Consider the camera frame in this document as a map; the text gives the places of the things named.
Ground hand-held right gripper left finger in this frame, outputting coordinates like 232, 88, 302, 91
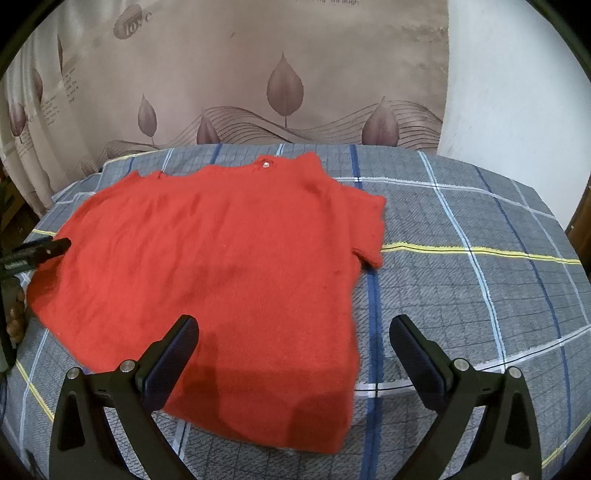
48, 315, 200, 480

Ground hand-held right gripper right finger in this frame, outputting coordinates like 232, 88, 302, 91
389, 314, 542, 480

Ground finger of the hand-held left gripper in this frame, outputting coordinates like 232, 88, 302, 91
0, 237, 72, 278

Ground red knitted sweater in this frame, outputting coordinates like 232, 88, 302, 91
27, 154, 387, 453

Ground grey plaid blanket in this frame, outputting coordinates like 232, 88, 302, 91
0, 143, 588, 480

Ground brown wooden furniture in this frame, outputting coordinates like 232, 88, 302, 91
566, 182, 591, 265

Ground beige leaf print curtain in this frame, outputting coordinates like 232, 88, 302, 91
0, 0, 451, 217

